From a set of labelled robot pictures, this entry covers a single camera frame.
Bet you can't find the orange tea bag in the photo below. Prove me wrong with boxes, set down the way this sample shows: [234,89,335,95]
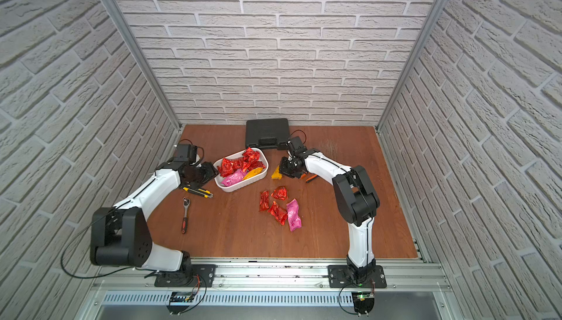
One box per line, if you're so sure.
[271,166,283,180]

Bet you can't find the white storage box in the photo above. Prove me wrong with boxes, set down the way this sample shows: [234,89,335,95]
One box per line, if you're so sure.
[214,147,269,193]

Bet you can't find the red tea bag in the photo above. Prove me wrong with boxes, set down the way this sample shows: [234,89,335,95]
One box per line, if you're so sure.
[268,202,288,226]
[272,185,288,201]
[259,190,270,212]

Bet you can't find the yellow tea bag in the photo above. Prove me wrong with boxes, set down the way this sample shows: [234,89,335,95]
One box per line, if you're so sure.
[244,167,263,180]

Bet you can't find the pink tea bag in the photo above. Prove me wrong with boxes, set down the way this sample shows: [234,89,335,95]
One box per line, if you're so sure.
[221,169,246,187]
[286,199,301,232]

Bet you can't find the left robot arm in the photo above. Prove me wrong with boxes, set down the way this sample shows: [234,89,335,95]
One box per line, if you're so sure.
[90,142,218,272]

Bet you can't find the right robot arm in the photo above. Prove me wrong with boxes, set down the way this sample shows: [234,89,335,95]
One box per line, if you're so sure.
[280,137,380,284]

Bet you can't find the red tea bags in box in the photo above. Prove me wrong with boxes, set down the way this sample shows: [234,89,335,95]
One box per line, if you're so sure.
[218,147,266,178]

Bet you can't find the yellow black utility knife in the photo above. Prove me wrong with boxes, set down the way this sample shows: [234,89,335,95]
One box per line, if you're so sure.
[183,187,214,198]

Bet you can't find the black plastic tool case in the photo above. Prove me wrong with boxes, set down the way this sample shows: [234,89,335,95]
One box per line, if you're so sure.
[245,118,289,150]

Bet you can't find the left controller board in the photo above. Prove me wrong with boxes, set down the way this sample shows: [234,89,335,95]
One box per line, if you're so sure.
[167,292,198,315]

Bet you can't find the controller board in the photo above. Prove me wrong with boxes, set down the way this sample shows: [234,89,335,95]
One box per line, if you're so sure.
[351,292,376,316]
[167,292,198,315]

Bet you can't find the right controller board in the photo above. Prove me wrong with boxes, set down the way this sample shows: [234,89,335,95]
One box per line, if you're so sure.
[351,292,376,316]

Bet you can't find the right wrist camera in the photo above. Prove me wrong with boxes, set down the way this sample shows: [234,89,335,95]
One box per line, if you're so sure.
[288,137,307,157]

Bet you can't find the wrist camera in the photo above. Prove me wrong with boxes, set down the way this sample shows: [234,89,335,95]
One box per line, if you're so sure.
[174,143,198,164]
[288,137,307,157]

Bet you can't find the orange handled pliers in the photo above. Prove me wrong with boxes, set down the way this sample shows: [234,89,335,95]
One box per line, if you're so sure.
[305,175,318,183]

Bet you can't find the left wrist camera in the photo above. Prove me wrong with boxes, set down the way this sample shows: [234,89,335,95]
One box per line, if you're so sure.
[174,143,198,164]

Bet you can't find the red handled ratchet wrench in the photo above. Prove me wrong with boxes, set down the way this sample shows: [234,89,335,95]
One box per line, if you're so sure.
[181,198,191,235]

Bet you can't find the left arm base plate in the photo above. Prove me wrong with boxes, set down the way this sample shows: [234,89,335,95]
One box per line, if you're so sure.
[155,264,217,288]

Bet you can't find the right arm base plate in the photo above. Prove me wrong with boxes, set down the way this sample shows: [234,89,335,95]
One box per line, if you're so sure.
[327,265,387,289]

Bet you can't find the aluminium front rail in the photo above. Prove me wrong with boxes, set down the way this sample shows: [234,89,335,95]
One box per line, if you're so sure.
[90,257,452,292]

